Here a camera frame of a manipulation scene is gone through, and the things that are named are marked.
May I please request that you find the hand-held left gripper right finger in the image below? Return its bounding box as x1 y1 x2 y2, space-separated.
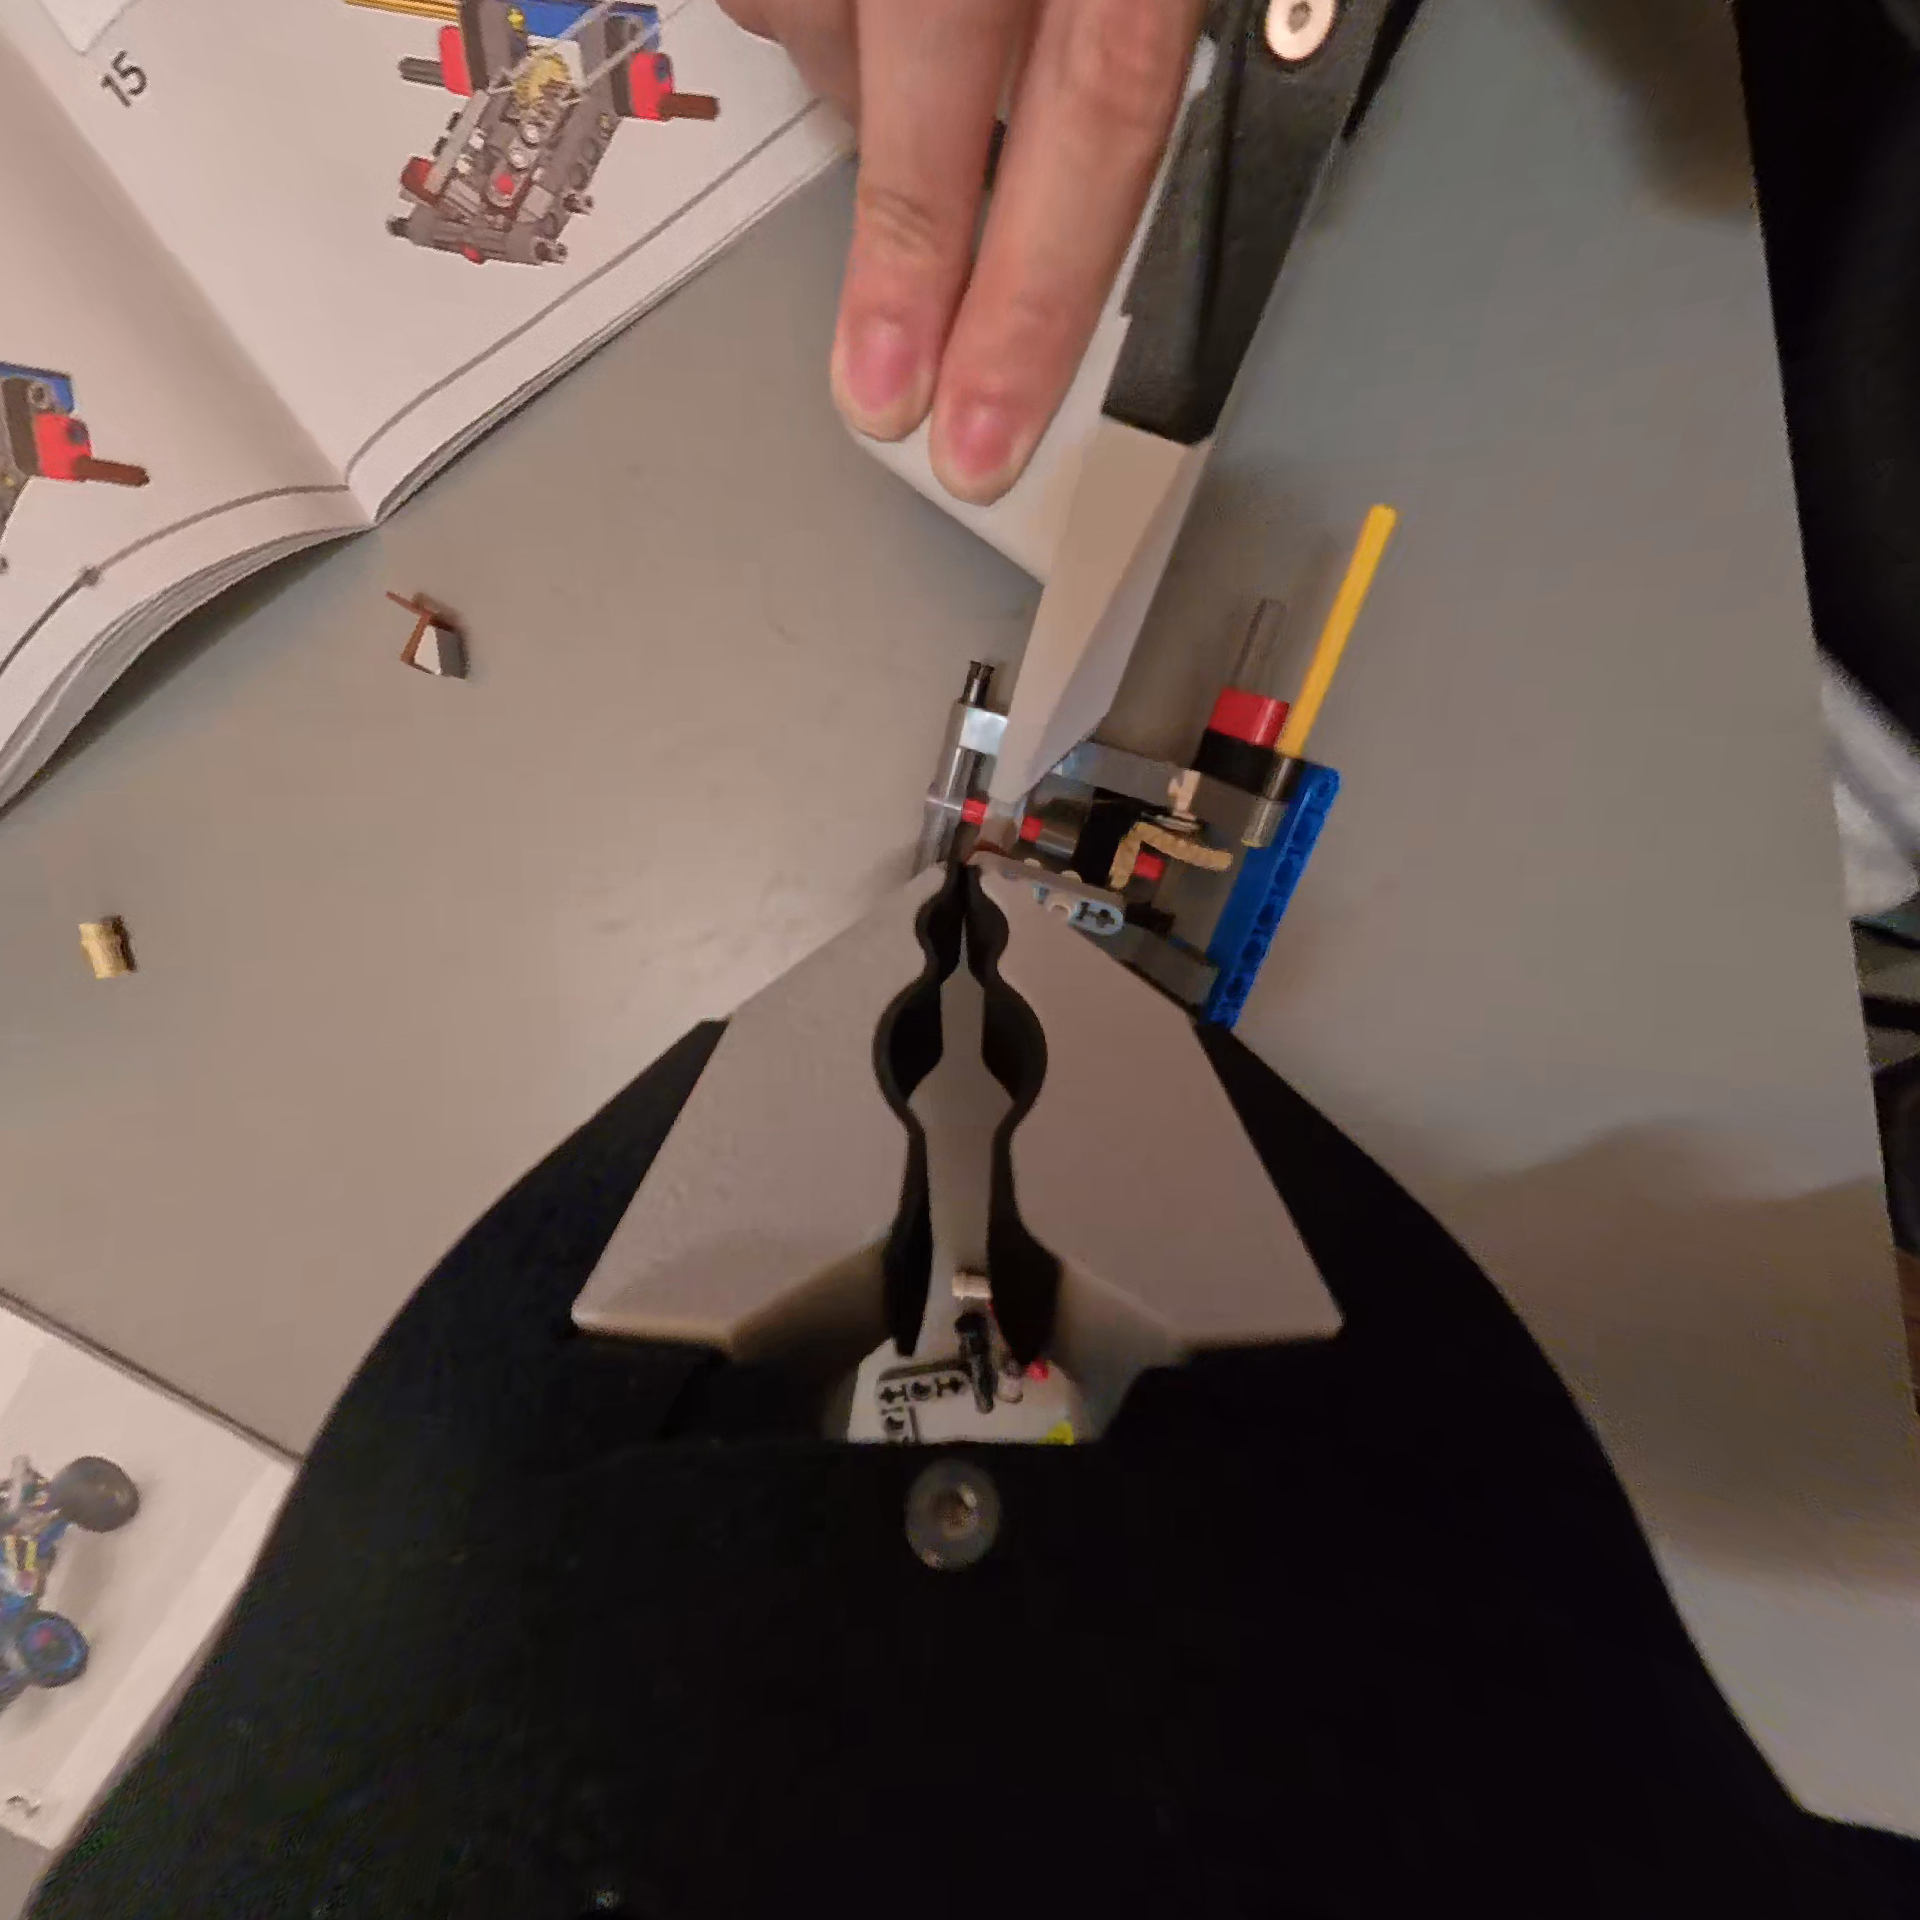
967 866 1343 1363

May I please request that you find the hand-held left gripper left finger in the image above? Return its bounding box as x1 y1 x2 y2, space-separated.
569 866 957 1355

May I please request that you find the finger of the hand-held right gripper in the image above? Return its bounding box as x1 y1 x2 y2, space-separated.
989 418 1219 808

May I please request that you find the partly built lego chassis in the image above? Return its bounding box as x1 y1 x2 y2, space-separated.
910 505 1400 1041

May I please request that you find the brown and grey lego bracket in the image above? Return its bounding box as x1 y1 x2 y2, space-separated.
385 587 472 683

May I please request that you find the person's right hand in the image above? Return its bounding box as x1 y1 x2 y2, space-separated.
716 0 1219 506

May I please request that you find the small printed white sheet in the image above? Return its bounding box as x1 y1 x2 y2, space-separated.
844 1342 1083 1446

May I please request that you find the person's black clothing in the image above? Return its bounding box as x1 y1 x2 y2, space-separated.
1731 0 1920 708

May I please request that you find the closed instruction booklet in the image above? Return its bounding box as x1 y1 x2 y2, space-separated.
0 1293 304 1858

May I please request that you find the white fuzzy cloth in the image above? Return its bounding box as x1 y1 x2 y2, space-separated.
1817 646 1920 917

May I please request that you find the open instruction booklet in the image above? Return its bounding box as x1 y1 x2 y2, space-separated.
0 0 859 815

